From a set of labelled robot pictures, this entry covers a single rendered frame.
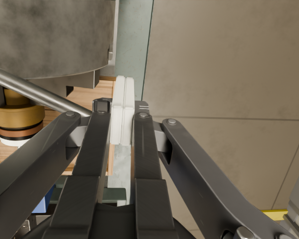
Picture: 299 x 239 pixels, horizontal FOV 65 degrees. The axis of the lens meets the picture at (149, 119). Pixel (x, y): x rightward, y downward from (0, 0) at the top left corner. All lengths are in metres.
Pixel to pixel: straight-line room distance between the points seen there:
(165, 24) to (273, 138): 1.27
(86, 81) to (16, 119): 0.13
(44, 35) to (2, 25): 0.04
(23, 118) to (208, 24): 1.34
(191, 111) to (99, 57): 1.42
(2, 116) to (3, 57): 0.17
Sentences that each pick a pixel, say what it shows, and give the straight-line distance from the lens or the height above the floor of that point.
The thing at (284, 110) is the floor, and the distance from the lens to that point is 2.09.
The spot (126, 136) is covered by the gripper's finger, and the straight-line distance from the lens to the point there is 0.16.
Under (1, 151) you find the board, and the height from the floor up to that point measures 0.89.
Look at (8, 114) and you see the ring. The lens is 0.43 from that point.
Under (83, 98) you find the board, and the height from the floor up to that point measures 0.89.
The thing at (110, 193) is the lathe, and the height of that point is 0.90.
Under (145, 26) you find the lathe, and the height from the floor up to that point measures 0.54.
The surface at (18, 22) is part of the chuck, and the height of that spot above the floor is 1.22.
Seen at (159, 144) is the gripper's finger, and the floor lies 1.36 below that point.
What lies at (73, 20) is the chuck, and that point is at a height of 1.19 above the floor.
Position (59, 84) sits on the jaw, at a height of 1.11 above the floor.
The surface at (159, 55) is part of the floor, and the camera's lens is 1.54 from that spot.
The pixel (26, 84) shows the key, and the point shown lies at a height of 1.30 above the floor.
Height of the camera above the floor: 1.49
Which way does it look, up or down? 63 degrees down
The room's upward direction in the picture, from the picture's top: 162 degrees clockwise
